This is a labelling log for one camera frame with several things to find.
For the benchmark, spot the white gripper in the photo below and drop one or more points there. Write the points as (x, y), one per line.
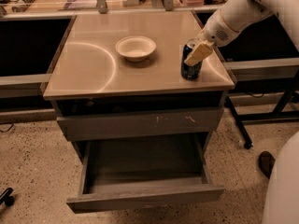
(218, 30)

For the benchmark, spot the blue pepsi can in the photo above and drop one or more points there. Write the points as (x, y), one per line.
(189, 72)

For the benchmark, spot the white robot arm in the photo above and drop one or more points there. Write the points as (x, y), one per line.
(281, 204)

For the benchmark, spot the grey drawer cabinet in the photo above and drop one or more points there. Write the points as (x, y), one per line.
(91, 78)

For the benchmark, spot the closed grey top drawer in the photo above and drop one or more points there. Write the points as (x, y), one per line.
(137, 124)

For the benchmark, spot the open grey middle drawer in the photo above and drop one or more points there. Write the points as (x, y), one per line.
(143, 172)

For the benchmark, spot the white paper bowl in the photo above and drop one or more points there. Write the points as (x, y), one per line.
(135, 48)

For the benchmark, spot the dark brown shoe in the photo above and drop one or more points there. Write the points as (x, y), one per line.
(266, 163)

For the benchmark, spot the black chair caster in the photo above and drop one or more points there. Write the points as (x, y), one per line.
(7, 198)

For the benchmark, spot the black table leg frame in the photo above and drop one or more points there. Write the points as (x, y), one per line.
(278, 112)

